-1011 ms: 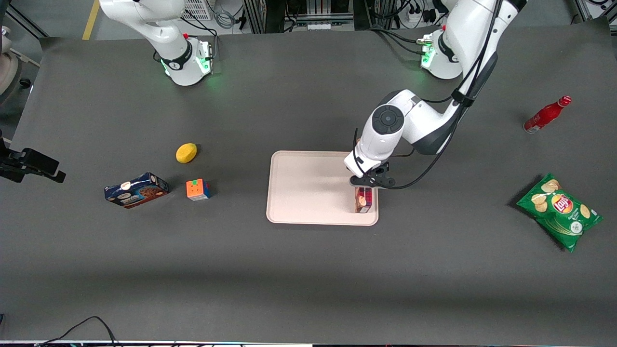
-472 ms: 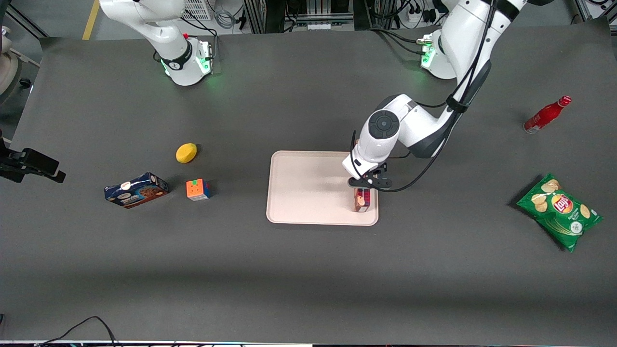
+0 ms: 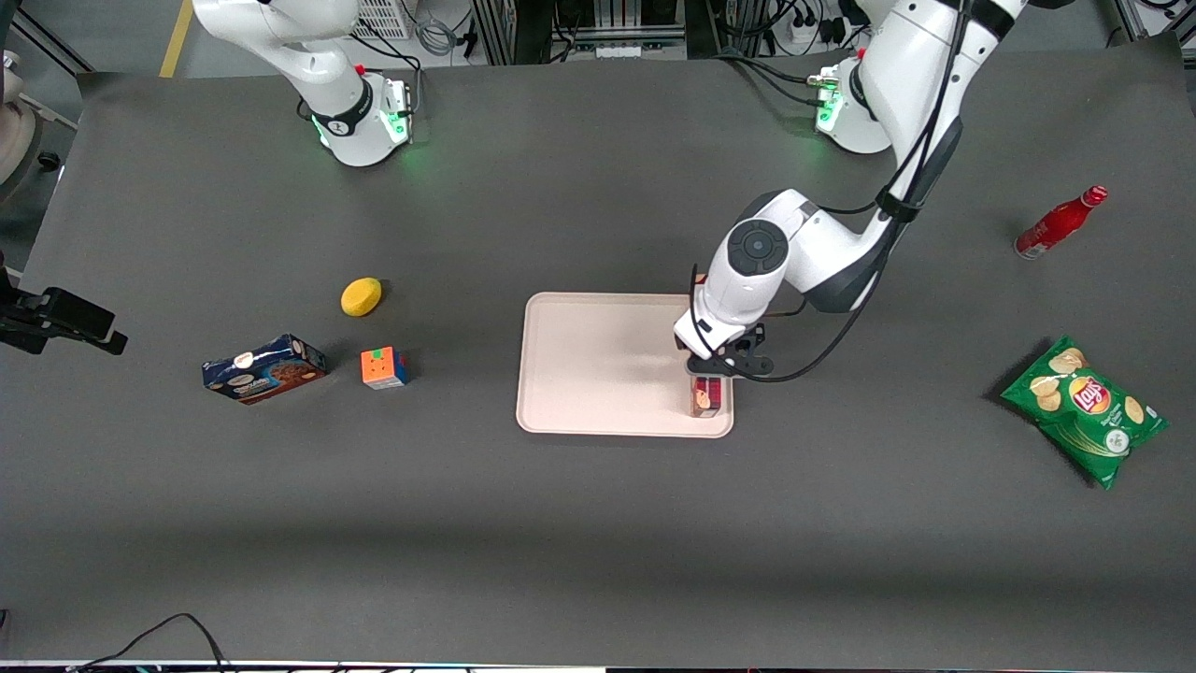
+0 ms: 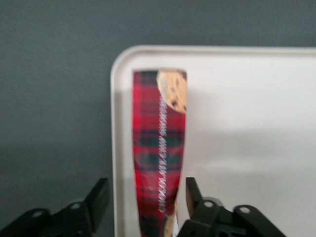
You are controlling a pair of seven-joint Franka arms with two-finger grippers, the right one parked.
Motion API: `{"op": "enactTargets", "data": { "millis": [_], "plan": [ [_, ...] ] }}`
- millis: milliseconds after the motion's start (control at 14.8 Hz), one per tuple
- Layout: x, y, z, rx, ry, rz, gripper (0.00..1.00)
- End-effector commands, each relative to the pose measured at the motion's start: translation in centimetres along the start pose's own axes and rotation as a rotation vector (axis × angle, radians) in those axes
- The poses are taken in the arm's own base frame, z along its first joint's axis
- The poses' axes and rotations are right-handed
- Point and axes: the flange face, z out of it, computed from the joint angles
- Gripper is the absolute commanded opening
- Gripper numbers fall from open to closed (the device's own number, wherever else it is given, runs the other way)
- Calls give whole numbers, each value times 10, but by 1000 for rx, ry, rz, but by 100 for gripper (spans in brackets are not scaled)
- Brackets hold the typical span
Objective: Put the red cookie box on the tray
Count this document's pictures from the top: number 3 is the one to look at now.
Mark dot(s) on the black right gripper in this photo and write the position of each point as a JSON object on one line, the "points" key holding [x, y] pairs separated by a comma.
{"points": [[9, 315]]}

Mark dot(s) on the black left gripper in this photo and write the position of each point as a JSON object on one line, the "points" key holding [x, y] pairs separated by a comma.
{"points": [[679, 341]]}

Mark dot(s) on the red cookie box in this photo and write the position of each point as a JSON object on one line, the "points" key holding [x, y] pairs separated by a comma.
{"points": [[706, 399]]}

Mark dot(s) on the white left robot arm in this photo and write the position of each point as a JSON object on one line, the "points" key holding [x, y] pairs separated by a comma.
{"points": [[822, 252]]}

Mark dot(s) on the beige plastic tray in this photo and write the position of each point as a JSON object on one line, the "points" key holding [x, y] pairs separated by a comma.
{"points": [[598, 365]]}

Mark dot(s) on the blue cookie box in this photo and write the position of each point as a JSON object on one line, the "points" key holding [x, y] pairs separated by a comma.
{"points": [[264, 369]]}

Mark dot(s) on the beige rounded floor object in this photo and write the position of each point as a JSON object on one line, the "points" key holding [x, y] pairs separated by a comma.
{"points": [[14, 140]]}

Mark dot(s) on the yellow lemon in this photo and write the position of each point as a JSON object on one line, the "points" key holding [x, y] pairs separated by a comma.
{"points": [[361, 297]]}

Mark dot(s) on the colourful puzzle cube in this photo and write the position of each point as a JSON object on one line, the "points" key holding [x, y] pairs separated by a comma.
{"points": [[383, 368]]}

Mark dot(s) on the yellow floor tape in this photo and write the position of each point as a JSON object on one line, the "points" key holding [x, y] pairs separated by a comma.
{"points": [[176, 37]]}

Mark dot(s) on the white power strip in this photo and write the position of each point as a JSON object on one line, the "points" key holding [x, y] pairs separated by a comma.
{"points": [[804, 33]]}

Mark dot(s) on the green Lay's chips bag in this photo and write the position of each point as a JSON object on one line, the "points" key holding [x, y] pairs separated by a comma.
{"points": [[1084, 411]]}

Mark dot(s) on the red bottle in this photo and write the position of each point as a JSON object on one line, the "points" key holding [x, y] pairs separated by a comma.
{"points": [[1056, 224]]}

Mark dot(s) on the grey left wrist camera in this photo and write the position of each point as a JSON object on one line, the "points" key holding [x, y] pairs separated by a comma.
{"points": [[699, 332]]}

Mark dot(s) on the aluminium frame post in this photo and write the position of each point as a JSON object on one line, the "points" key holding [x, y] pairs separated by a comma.
{"points": [[492, 28]]}

